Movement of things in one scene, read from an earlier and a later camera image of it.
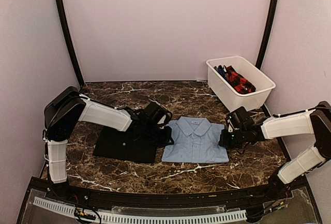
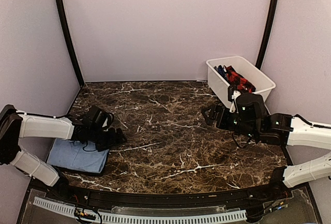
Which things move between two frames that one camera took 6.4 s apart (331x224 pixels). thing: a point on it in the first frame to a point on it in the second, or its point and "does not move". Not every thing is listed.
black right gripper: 223,141 to 221,123
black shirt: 123,145 to 61,170
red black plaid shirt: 238,83 does not move
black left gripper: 166,139 to 112,141
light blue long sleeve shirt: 195,140 to 84,155
